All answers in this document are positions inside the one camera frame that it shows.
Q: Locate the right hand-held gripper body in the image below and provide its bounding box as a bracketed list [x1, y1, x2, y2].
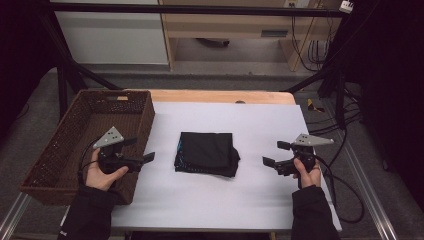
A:
[274, 133, 335, 177]

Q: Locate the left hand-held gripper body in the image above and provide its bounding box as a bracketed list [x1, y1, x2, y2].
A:
[92, 126, 145, 175]

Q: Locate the brown wicker basket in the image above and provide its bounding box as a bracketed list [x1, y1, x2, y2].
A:
[19, 88, 157, 206]

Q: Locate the black cloth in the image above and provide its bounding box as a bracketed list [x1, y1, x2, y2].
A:
[173, 131, 241, 179]

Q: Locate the person's right hand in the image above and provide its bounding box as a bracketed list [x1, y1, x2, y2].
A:
[292, 157, 323, 190]

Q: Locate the person's left hand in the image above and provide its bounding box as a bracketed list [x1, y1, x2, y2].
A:
[85, 147, 130, 192]

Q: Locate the yellow and black clamp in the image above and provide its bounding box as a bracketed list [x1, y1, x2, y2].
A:
[306, 97, 326, 114]

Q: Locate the black metal stand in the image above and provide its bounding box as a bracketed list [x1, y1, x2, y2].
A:
[39, 14, 122, 118]
[282, 64, 349, 132]

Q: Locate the white table mat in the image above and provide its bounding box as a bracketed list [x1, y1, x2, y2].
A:
[110, 101, 343, 233]

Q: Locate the wooden table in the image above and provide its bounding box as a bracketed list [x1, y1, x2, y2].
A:
[149, 88, 297, 106]

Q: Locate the black curtain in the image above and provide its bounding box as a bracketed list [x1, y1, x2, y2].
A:
[0, 0, 59, 141]
[328, 0, 424, 214]

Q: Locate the white cabinet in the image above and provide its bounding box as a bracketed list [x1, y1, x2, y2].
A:
[54, 0, 170, 66]

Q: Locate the light wooden desk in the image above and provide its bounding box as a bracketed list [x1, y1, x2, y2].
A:
[159, 0, 343, 73]

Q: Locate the white power strip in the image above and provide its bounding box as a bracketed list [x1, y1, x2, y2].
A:
[339, 0, 355, 15]

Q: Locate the left hand-held gripper black cable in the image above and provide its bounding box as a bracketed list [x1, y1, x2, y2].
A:
[77, 137, 102, 185]

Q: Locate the hand-held gripper black cable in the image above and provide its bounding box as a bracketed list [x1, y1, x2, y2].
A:
[77, 137, 102, 185]
[313, 154, 366, 225]

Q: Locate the right hand-held gripper black cable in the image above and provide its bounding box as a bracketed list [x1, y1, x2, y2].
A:
[313, 154, 366, 225]

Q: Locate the aluminium rail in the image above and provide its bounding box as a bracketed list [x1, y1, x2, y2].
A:
[0, 192, 32, 240]
[328, 131, 399, 240]

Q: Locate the bundle of black cables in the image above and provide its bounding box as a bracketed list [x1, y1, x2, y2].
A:
[290, 15, 336, 73]

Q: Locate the yellow cable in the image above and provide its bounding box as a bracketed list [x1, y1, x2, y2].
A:
[291, 0, 325, 72]

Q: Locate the black metal frame bar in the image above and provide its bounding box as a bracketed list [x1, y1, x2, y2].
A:
[49, 1, 345, 19]

